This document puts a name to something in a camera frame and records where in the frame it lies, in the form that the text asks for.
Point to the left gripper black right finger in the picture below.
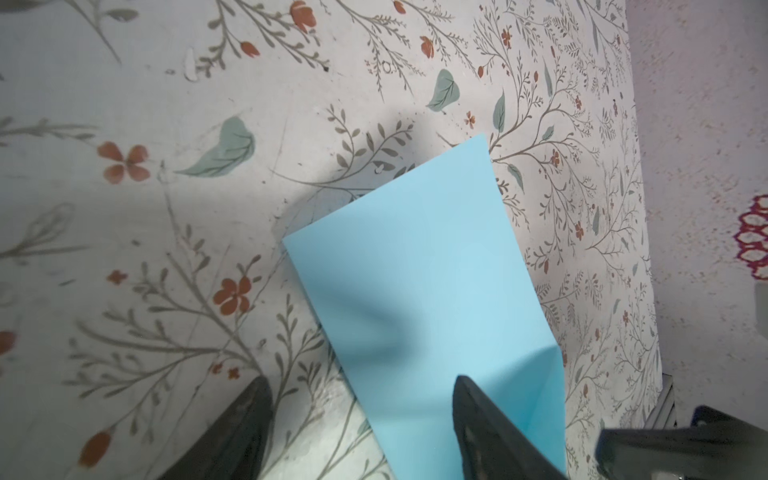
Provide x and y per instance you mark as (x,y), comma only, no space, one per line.
(491,446)

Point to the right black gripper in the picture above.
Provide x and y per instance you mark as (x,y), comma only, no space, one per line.
(715,446)

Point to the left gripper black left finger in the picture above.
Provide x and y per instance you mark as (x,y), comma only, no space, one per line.
(234,446)

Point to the light blue paper sheet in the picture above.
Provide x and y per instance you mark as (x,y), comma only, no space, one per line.
(419,282)

